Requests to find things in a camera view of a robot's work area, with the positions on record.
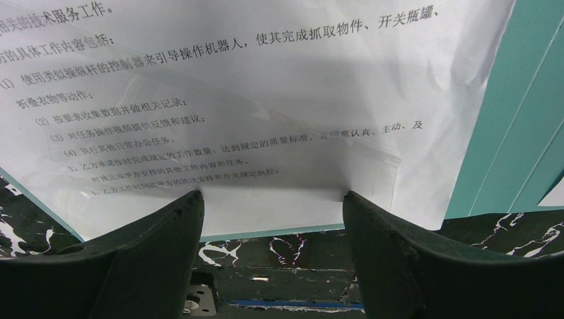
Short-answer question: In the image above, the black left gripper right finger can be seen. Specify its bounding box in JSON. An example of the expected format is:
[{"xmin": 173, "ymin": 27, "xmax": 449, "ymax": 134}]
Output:
[{"xmin": 343, "ymin": 191, "xmax": 563, "ymax": 318}]

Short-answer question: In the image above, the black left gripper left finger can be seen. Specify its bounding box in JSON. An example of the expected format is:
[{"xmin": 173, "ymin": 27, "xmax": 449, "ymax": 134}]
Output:
[{"xmin": 1, "ymin": 191, "xmax": 204, "ymax": 318}]

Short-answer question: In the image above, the teal paper folder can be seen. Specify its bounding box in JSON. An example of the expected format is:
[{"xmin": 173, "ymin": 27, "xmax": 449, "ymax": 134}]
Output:
[{"xmin": 0, "ymin": 0, "xmax": 564, "ymax": 244}]

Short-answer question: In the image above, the white printed paper stack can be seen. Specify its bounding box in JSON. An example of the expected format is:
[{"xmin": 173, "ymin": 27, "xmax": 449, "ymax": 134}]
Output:
[{"xmin": 538, "ymin": 178, "xmax": 564, "ymax": 207}]

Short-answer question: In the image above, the white printed paper sheet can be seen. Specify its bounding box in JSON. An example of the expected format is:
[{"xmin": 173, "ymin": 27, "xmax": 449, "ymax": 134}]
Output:
[{"xmin": 0, "ymin": 0, "xmax": 516, "ymax": 242}]

